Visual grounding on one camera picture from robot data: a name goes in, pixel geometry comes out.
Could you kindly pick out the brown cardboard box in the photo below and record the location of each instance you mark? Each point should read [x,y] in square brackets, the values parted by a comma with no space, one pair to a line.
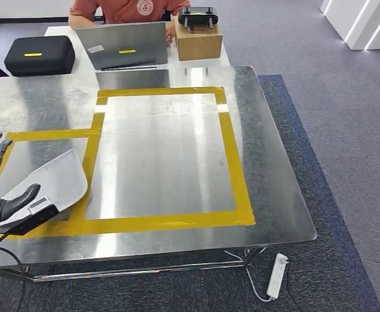
[197,45]

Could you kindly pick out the white table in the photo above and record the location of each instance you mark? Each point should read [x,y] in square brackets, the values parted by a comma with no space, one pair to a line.
[62,34]

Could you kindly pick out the white partition panel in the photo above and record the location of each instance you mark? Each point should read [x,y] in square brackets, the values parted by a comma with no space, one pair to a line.
[355,21]

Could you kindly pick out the small yellow tape frame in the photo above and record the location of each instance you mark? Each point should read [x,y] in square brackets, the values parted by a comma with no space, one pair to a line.
[47,135]

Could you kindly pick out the white curved plastic part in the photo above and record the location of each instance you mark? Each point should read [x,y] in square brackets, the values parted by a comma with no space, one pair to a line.
[59,181]

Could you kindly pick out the steel workbench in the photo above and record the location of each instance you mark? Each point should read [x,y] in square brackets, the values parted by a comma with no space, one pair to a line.
[273,194]

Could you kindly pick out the white power strip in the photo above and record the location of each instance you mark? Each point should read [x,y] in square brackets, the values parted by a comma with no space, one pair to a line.
[277,275]

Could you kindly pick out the large yellow tape frame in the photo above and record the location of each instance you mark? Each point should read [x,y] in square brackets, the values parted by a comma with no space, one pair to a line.
[231,172]

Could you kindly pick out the black handheld controller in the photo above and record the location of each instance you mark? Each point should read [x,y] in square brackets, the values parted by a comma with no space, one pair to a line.
[197,15]

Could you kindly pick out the person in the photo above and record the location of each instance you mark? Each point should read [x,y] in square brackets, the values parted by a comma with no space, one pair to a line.
[128,8]

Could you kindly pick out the grey laptop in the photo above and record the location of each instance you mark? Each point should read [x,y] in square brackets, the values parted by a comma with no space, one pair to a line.
[124,45]

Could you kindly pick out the black zip case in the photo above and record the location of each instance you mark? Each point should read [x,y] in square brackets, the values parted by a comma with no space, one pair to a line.
[40,56]

